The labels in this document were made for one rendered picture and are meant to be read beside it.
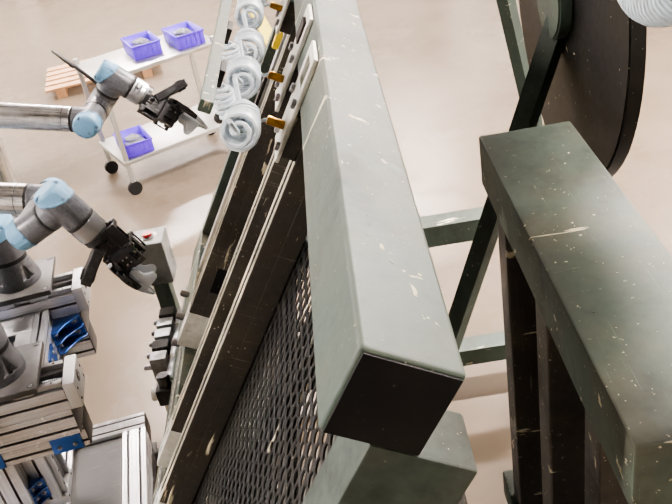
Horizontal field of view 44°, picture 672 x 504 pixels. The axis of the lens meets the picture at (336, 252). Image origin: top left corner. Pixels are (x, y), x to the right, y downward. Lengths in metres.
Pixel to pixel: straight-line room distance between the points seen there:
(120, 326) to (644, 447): 3.77
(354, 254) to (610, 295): 0.33
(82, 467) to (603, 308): 2.64
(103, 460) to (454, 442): 2.63
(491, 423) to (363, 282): 2.67
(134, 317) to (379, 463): 3.72
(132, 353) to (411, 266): 3.42
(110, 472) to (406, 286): 2.59
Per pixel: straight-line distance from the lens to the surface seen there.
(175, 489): 1.92
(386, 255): 0.83
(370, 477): 0.79
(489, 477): 3.22
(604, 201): 1.18
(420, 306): 0.78
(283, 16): 2.06
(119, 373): 4.10
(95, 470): 3.34
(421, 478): 0.80
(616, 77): 1.60
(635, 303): 0.99
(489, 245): 2.07
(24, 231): 1.99
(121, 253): 1.98
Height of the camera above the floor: 2.39
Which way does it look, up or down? 32 degrees down
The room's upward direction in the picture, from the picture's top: 11 degrees counter-clockwise
